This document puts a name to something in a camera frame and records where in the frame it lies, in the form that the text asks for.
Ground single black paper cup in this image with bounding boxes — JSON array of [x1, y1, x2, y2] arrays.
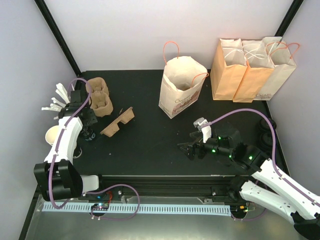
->
[[82, 127, 96, 142]]

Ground printed Cream Bear paper bag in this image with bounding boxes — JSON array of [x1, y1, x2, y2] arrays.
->
[[158, 53, 209, 119]]

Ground black paper cup stack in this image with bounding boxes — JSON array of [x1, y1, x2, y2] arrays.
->
[[72, 144, 83, 159]]

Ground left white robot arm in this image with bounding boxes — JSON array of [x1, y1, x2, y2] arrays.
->
[[33, 90, 108, 201]]

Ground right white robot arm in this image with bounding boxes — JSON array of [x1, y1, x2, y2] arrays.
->
[[177, 126, 320, 240]]

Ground black coffee lid middle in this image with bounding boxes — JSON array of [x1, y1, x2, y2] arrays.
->
[[259, 132, 273, 150]]

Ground black coffee lid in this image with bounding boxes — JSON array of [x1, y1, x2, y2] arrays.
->
[[257, 118, 277, 132], [259, 132, 273, 150]]

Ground black coffee lid back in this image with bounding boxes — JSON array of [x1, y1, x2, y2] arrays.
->
[[257, 118, 277, 132]]

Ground back-left pulp cup carrier stack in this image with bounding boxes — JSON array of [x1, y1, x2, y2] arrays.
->
[[85, 77, 114, 117]]

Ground stack of white paper cups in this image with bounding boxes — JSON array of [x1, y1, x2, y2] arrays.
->
[[45, 125, 59, 146]]

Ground left orange paper bag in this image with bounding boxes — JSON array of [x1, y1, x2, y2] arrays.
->
[[210, 38, 247, 101]]

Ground orange paper bag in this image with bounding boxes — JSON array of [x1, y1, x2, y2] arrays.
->
[[210, 38, 247, 101], [232, 40, 275, 103]]

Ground middle orange paper bag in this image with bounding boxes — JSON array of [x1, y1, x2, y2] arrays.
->
[[232, 40, 275, 103]]

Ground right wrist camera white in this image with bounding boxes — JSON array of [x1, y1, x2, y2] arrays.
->
[[193, 117, 212, 143]]

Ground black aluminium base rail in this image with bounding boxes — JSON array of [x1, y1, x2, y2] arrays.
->
[[37, 174, 303, 203]]

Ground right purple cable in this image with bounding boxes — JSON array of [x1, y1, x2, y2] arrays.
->
[[209, 107, 320, 207]]

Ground light blue cable duct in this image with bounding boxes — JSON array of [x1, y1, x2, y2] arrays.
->
[[42, 202, 231, 217]]

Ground left black frame post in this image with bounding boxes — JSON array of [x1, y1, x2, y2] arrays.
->
[[34, 0, 82, 77]]

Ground black frame post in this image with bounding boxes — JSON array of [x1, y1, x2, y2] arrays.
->
[[34, 0, 82, 77], [274, 0, 304, 37]]

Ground white bag orange handles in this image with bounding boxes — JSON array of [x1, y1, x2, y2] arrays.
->
[[254, 36, 300, 101]]

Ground right black frame post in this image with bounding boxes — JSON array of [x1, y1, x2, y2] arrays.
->
[[274, 0, 304, 37]]

